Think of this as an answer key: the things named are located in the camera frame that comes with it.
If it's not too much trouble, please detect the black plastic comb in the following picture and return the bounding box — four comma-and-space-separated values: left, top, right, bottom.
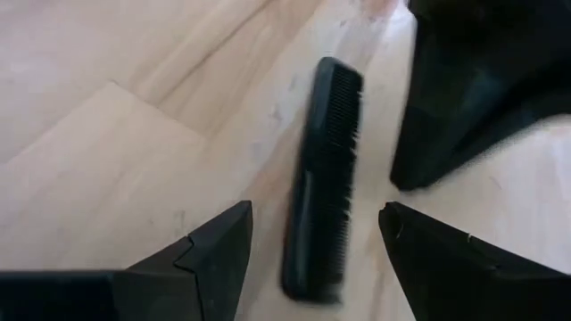
280, 56, 365, 304

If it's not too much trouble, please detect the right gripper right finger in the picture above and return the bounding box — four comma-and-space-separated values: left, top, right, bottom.
378, 201, 571, 321

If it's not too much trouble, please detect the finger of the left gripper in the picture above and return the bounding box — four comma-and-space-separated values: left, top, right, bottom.
390, 0, 571, 192

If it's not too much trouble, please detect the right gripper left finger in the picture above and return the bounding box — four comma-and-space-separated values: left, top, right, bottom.
0, 200, 253, 321

